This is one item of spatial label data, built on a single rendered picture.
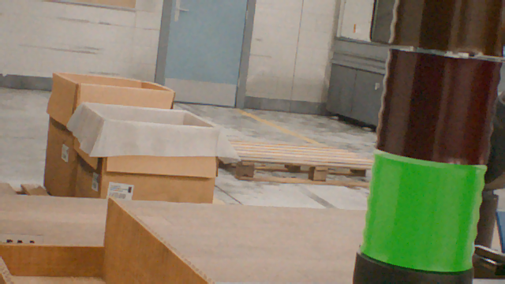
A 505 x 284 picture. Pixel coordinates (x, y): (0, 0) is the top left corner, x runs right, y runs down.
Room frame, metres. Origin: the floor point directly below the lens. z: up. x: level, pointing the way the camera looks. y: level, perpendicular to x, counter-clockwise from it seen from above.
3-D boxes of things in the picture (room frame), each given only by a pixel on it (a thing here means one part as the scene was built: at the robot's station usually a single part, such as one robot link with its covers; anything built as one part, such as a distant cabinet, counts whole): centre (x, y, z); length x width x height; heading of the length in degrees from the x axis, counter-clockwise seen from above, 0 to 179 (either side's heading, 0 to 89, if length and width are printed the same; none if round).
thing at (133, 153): (4.26, 0.45, 0.40); 0.66 x 0.62 x 0.50; 21
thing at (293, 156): (7.41, -0.29, 0.07); 1.20 x 1.00 x 0.14; 112
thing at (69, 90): (4.82, 0.72, 0.43); 0.57 x 0.53 x 0.58; 24
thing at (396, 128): (0.33, -0.06, 1.10); 0.04 x 0.04 x 0.03
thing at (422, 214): (0.33, -0.06, 1.07); 0.04 x 0.04 x 0.03
